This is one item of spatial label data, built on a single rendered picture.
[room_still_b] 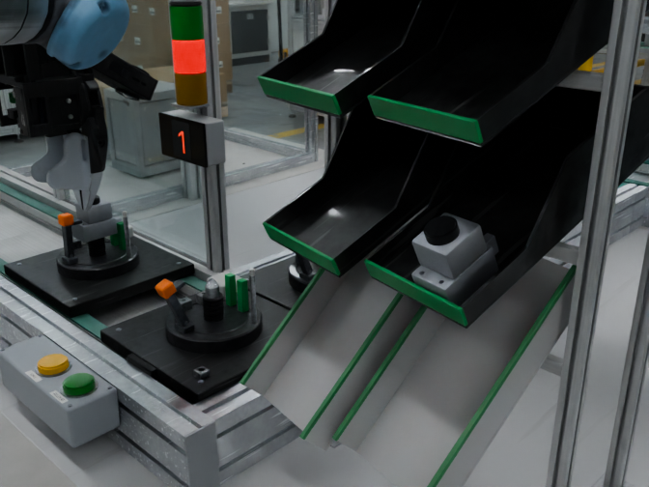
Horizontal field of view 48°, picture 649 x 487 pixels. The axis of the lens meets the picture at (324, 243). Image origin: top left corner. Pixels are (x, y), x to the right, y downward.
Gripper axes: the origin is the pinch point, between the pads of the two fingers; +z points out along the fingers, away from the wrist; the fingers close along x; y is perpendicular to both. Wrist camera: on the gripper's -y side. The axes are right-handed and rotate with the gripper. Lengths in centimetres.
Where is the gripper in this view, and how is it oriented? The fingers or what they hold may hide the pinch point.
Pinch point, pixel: (90, 197)
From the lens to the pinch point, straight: 85.8
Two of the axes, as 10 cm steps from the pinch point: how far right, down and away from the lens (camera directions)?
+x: 7.2, 2.6, -6.5
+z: 0.0, 9.3, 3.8
